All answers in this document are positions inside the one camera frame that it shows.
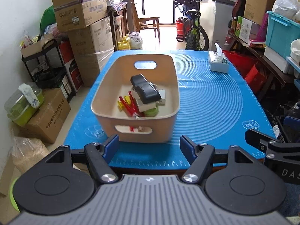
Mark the black computer mouse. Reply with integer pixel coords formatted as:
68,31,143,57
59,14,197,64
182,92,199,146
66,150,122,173
130,74,161,104

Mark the green black bicycle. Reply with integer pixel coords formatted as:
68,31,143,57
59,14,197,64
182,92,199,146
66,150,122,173
173,0,209,51

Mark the white tissue box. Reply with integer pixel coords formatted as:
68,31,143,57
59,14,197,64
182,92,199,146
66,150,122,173
208,43,229,74

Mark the dark wooden side shelf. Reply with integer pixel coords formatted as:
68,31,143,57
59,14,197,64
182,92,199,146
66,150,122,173
228,31,299,101

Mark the small white usb charger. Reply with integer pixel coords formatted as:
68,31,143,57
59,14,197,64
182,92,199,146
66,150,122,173
156,89,166,106

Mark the beige plastic storage bin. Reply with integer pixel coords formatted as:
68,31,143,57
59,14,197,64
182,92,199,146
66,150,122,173
91,51,180,143

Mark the wooden chair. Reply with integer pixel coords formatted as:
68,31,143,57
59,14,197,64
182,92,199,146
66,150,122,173
130,0,161,42

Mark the large white power adapter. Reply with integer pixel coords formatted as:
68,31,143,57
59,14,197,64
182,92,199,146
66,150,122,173
131,89,156,112

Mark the green lidded plastic container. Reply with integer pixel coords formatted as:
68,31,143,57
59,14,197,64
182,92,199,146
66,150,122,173
4,82,44,127

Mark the white plastic bag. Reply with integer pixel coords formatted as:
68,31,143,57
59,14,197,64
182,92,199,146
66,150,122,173
271,0,299,23

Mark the open top cardboard box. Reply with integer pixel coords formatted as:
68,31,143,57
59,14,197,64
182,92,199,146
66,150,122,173
52,0,108,33

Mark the yellow oil jug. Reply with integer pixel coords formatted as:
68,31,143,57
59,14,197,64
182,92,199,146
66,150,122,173
117,35,131,50

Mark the large stacked cardboard box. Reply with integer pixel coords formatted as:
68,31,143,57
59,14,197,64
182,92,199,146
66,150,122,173
67,17,114,87

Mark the green white product box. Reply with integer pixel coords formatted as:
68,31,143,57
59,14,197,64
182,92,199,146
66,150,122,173
235,16,260,43

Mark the teal plastic storage crate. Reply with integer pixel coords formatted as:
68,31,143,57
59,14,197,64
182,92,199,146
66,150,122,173
265,11,300,58

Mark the red toy figure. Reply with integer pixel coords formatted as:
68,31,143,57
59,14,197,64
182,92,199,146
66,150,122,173
118,91,143,119

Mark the floor cardboard box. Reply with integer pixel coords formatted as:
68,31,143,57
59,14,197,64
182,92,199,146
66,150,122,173
20,88,71,144

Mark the clear bag of grain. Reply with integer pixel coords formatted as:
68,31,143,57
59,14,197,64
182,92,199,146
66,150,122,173
11,137,49,174

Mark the red bucket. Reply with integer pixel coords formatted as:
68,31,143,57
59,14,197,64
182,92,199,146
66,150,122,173
175,20,185,37

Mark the yellow toy launcher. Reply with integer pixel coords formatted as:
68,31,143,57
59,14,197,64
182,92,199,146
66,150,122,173
117,95,131,111

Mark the black metal shelf rack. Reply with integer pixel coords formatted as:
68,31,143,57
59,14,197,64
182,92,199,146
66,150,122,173
21,38,76,102

